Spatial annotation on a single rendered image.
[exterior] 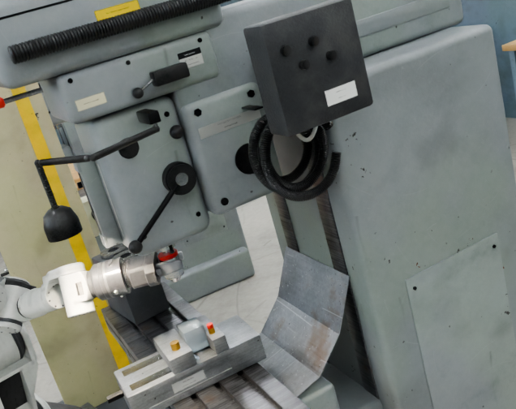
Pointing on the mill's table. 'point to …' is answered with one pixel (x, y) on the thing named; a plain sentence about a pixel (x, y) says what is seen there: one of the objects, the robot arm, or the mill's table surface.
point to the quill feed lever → (174, 172)
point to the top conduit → (105, 28)
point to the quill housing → (144, 175)
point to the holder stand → (152, 294)
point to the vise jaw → (179, 358)
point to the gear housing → (127, 79)
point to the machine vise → (221, 359)
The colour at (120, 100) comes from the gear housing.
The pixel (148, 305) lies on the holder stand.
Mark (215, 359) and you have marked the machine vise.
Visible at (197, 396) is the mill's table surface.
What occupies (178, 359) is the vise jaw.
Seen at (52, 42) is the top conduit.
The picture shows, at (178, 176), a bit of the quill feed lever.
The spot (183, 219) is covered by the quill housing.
